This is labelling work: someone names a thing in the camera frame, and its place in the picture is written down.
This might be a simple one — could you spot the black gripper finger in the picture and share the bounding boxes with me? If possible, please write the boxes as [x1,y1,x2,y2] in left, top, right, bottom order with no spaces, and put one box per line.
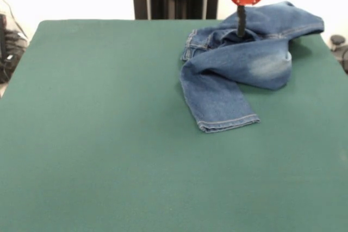
[235,4,248,38]

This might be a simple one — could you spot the blue denim jeans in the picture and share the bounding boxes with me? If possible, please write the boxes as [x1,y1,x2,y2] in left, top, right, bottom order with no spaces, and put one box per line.
[179,0,326,134]

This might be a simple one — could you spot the grey wheeled base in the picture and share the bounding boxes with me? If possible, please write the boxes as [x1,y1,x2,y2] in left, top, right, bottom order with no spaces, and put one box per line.
[330,34,348,74]

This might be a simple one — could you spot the dark green table cloth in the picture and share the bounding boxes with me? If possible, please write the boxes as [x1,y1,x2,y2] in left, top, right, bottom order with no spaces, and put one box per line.
[0,19,348,232]

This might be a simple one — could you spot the black equipment stand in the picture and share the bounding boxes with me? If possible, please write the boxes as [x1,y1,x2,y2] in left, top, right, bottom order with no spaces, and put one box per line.
[0,13,30,85]

